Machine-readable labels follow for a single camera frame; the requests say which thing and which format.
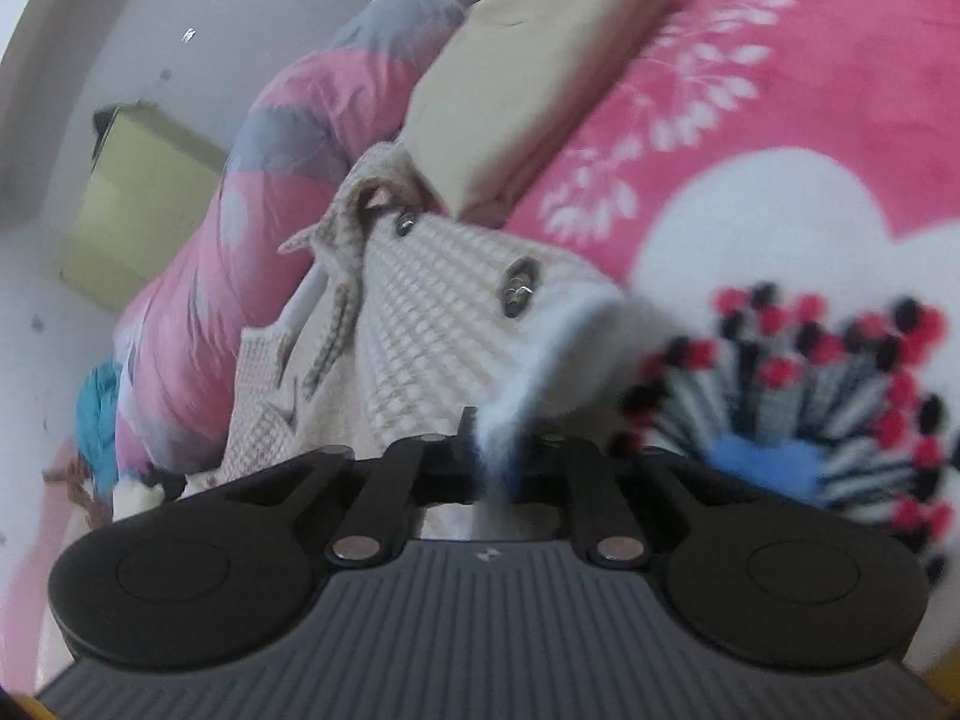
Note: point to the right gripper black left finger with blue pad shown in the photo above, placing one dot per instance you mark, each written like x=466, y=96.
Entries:
x=214, y=577

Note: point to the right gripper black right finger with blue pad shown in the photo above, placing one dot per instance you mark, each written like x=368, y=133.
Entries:
x=778, y=584

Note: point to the beige white houndstooth cardigan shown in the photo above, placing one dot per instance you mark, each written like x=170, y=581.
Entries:
x=406, y=321

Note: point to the white fleece blanket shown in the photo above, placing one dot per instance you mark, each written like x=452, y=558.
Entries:
x=132, y=497

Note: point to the blue crumpled cloth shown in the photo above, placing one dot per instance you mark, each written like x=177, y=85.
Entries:
x=95, y=425

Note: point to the pink bed headboard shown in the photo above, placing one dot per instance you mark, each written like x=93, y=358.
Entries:
x=38, y=523

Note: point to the yellow-green wardrobe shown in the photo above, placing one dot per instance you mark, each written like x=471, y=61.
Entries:
x=150, y=181

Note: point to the pink floral bed sheet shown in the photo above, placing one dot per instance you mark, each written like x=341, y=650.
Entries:
x=777, y=182

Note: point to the pink grey floral duvet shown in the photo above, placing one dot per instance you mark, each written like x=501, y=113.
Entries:
x=177, y=343

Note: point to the folded cream garment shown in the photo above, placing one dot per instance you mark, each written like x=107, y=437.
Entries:
x=507, y=90

